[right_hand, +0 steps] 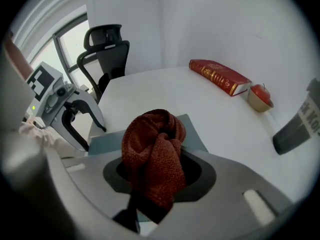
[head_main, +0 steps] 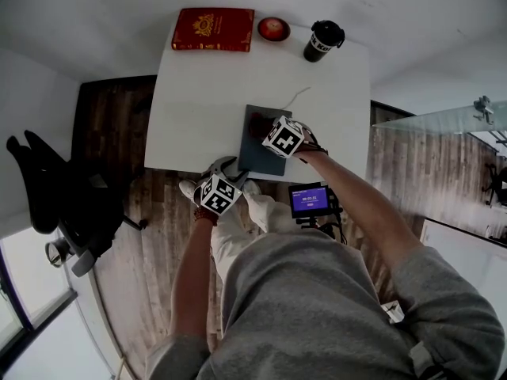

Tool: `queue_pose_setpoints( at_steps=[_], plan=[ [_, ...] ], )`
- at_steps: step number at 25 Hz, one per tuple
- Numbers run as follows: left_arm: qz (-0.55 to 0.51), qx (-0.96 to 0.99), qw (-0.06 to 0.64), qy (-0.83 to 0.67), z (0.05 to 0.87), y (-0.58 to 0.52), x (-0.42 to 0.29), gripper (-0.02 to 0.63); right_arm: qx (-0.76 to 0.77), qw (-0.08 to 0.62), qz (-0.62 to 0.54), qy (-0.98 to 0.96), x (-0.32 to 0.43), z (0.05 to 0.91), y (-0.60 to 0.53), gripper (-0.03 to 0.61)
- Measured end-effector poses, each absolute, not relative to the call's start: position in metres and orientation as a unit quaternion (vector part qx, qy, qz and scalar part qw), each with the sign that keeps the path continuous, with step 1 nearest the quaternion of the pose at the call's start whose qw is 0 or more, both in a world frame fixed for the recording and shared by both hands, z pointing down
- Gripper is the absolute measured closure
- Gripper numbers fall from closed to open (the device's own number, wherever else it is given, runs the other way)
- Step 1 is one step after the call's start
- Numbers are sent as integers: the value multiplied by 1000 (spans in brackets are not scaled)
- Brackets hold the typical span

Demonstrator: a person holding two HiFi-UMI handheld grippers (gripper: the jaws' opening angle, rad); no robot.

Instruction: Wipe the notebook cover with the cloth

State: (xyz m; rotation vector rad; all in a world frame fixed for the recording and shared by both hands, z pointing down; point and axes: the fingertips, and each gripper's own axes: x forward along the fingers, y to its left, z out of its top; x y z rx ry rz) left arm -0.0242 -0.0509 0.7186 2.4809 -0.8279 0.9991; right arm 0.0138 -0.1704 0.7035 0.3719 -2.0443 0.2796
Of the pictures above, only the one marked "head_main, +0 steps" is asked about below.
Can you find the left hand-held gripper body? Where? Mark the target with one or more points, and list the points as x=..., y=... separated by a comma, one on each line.
x=218, y=196

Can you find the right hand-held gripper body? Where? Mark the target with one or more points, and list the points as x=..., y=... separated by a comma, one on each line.
x=283, y=139

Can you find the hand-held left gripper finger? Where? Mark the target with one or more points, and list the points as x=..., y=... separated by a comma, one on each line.
x=239, y=181
x=218, y=164

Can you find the grey notebook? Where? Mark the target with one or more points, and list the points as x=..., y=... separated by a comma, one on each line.
x=255, y=156

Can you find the person's right forearm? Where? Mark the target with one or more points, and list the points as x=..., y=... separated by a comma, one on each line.
x=364, y=212

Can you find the person's left forearm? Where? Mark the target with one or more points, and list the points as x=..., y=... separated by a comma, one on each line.
x=190, y=283

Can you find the person's right white shoe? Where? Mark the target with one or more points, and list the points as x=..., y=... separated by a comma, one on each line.
x=251, y=188

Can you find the person's white shoe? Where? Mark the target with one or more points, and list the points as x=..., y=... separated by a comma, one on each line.
x=188, y=190
x=251, y=188

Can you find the person's left white shoe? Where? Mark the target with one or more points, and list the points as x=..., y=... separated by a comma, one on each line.
x=188, y=190

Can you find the white trousers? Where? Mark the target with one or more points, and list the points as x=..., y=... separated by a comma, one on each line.
x=237, y=236

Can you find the white table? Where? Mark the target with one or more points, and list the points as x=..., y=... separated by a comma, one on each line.
x=198, y=105

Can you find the small purple-screen monitor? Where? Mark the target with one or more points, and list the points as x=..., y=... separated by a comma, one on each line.
x=309, y=199

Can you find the black monitor stand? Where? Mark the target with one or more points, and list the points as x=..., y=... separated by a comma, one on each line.
x=317, y=225

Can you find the small brown bowl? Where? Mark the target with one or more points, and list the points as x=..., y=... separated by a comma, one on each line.
x=273, y=38

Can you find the black travel mug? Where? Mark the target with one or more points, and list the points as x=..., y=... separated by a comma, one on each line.
x=321, y=42

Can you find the red apple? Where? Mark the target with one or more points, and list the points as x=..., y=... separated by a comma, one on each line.
x=273, y=27

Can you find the red hardcover book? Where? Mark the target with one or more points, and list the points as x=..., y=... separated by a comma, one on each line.
x=214, y=30

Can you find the black high-back office chair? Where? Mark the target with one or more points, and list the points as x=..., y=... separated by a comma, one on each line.
x=71, y=196

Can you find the grey sweatshirt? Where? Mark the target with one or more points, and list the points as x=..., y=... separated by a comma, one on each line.
x=309, y=315

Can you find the frosted glass door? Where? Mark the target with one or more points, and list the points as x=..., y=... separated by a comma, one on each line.
x=439, y=119

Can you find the white power strip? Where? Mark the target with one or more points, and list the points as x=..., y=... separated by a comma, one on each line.
x=393, y=312

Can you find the black swivel chair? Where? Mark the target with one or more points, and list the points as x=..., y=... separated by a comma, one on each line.
x=497, y=184

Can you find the white partition panel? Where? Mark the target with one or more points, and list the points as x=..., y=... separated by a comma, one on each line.
x=471, y=259

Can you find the black window frame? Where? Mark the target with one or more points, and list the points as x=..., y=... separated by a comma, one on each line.
x=24, y=323

